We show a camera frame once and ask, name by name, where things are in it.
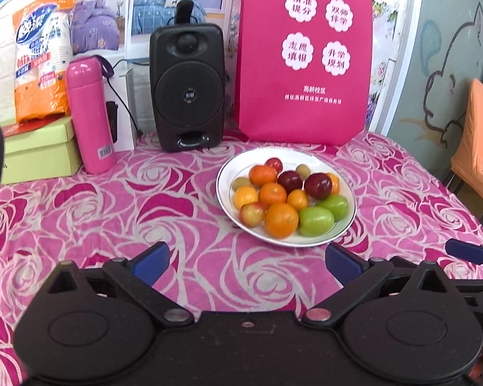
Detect pink tote bag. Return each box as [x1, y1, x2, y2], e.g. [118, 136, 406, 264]
[234, 0, 373, 145]

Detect round green apple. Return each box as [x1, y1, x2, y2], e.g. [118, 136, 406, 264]
[316, 194, 349, 221]

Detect pink thermos bottle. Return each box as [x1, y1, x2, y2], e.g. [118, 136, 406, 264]
[65, 55, 117, 174]

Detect bedding poster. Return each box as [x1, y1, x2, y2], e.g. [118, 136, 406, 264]
[124, 0, 236, 60]

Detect white box behind thermos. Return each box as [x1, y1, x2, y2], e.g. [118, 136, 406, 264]
[104, 68, 138, 152]

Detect dark red plum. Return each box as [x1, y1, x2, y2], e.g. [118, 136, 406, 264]
[304, 172, 332, 200]
[276, 170, 304, 194]

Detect orange fabric chair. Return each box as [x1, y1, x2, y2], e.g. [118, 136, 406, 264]
[451, 78, 483, 199]

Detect yellow-red plum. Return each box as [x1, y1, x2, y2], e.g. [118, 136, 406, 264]
[239, 202, 265, 228]

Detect small orange front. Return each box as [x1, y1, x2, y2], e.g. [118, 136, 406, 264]
[287, 189, 310, 212]

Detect big orange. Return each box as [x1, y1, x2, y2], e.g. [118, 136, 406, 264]
[326, 172, 340, 195]

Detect oval green fruit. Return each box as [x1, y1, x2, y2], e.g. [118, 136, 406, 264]
[298, 207, 335, 237]

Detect small red plum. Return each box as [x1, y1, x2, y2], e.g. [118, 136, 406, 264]
[264, 157, 283, 173]

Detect black cable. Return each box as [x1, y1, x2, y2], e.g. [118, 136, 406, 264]
[94, 53, 152, 138]

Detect large orange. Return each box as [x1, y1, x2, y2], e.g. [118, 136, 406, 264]
[264, 203, 299, 239]

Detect light green box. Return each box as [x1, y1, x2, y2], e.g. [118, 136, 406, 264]
[1, 116, 82, 185]

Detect white round plate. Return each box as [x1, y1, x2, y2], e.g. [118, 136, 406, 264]
[216, 145, 358, 248]

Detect black speaker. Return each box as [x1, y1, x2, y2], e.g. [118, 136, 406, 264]
[149, 0, 226, 152]

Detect small green-brown fruit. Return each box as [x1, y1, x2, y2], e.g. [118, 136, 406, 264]
[231, 177, 252, 192]

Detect small yellowish fruit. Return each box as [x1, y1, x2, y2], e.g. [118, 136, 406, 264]
[296, 164, 311, 181]

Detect small yellow orange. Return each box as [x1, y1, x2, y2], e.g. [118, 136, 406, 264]
[233, 186, 259, 210]

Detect tangerine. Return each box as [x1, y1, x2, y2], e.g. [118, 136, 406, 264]
[258, 182, 288, 209]
[249, 165, 278, 187]

